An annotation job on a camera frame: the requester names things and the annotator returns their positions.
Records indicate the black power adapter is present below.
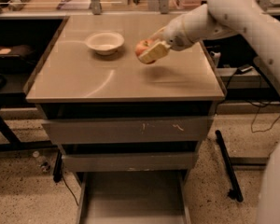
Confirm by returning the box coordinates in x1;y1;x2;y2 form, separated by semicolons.
236;64;253;75

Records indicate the white bowl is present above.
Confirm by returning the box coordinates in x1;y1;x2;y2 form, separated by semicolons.
85;31;124;55

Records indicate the black cable on floor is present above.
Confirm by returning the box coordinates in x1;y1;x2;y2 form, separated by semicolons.
245;100;280;133

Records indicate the grey drawer cabinet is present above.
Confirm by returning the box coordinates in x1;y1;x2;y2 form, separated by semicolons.
23;14;227;224

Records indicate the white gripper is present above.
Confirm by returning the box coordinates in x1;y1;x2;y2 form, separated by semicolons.
138;14;196;64

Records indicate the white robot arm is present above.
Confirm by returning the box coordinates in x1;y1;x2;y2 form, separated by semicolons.
135;0;280;224

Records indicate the plastic bottle on floor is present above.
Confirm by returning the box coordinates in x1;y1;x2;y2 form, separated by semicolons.
33;151;50;173

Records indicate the red apple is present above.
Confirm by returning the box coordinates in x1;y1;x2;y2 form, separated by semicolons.
134;39;153;58

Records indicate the top grey drawer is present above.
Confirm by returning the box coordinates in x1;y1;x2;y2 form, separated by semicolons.
43;102;215;145

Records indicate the black table leg bar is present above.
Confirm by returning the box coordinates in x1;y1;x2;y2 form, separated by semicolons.
215;130;244;203

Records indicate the bottom open grey drawer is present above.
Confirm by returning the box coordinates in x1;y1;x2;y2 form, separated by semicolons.
76;171;191;224

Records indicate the middle grey drawer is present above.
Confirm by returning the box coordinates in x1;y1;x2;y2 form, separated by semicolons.
60;141;199;172

